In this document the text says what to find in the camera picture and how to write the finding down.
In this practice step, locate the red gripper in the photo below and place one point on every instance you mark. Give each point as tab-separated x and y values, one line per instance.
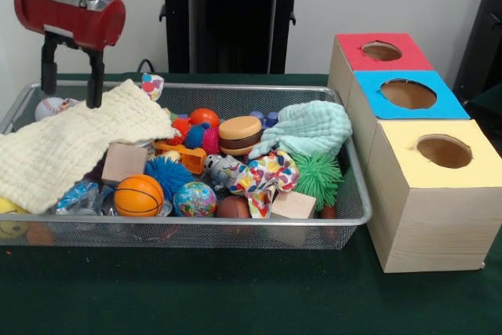
70	19

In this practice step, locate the striped wooden burger toy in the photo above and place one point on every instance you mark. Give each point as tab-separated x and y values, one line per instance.
240	135

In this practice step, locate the mint green waffle cloth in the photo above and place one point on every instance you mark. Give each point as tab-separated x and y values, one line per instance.
310	127

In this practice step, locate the wooden three-hole box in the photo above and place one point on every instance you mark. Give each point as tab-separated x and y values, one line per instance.
431	225

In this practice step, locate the cream waffle cloth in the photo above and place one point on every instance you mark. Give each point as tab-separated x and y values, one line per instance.
59	146

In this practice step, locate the blue spiky ball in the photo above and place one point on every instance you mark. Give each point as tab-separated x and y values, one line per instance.
168	174

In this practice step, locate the orange basketball toy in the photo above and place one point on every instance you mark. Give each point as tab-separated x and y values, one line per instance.
139	195

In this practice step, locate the globe print ball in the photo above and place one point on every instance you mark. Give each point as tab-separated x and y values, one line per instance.
195	199

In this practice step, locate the brown football toy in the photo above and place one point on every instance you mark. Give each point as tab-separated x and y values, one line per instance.
233	207

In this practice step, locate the colourful patterned cloth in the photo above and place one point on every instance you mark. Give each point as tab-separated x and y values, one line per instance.
266	178

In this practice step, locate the plain wooden cube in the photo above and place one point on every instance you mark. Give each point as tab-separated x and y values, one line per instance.
292	205

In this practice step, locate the green spiky ball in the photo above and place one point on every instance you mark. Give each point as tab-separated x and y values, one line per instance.
317	176

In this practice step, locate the dark green tablecloth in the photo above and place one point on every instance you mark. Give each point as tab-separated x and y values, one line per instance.
235	296
488	99

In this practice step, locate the black stand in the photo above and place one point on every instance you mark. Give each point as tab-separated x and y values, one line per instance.
482	37

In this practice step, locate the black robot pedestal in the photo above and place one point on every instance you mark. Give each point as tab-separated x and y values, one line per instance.
176	17

